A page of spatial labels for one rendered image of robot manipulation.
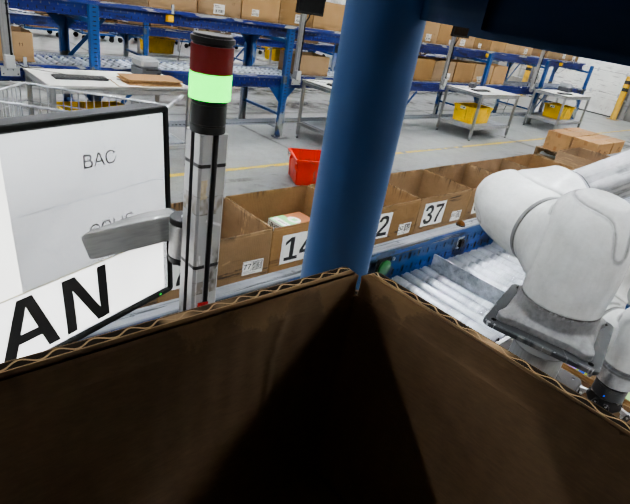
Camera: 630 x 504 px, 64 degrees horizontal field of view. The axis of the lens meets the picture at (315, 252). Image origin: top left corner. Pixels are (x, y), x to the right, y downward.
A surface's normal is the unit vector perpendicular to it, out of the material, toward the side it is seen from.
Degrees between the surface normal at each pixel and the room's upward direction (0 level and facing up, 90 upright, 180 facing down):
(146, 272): 86
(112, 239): 90
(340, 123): 90
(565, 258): 87
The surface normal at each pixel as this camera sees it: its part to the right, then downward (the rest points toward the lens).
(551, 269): -0.83, 0.14
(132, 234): 0.72, 0.40
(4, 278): 0.87, 0.28
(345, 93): -0.63, 0.25
